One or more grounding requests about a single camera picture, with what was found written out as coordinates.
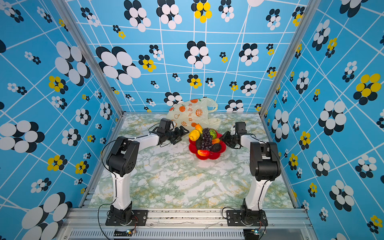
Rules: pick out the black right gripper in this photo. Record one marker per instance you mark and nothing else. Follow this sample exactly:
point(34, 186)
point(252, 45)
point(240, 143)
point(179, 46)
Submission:
point(225, 139)

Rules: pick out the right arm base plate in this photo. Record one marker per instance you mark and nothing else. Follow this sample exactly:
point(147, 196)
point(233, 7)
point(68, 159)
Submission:
point(238, 218)

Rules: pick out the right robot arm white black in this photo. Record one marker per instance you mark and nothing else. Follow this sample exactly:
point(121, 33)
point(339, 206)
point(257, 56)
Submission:
point(265, 167)

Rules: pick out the red yellow mango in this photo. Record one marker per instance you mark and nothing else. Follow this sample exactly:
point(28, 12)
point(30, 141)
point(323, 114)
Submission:
point(203, 153)

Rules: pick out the dark avocado right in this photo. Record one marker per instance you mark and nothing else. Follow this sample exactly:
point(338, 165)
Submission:
point(216, 148)

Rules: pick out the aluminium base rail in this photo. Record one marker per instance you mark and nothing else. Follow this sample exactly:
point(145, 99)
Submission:
point(188, 224)

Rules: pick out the yellowish printed plastic bag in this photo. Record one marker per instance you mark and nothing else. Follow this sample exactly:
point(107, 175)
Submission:
point(194, 112)

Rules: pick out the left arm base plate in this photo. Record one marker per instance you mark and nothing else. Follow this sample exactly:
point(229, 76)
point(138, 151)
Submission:
point(127, 218)

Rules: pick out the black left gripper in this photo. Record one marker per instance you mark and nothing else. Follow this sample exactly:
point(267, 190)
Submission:
point(179, 136)

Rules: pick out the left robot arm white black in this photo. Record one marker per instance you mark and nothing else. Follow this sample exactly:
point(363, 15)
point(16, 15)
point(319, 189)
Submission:
point(121, 161)

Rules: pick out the purple grape bunch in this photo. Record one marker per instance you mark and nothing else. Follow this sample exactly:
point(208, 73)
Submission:
point(207, 138)

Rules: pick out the green lime fruit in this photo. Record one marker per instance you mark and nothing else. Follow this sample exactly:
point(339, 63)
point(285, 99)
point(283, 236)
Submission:
point(213, 133)

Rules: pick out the dark avocado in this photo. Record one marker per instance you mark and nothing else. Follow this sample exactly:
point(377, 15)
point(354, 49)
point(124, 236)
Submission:
point(216, 148)
point(199, 144)

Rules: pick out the dark avocado left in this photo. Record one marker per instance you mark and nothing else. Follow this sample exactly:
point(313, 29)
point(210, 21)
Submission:
point(199, 144)

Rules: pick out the orange small fruit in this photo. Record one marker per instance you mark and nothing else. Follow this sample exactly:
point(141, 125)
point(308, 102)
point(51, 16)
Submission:
point(216, 141)

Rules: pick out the red flower-shaped plate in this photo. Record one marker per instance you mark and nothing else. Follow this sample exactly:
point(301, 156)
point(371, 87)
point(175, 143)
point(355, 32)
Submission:
point(212, 156)

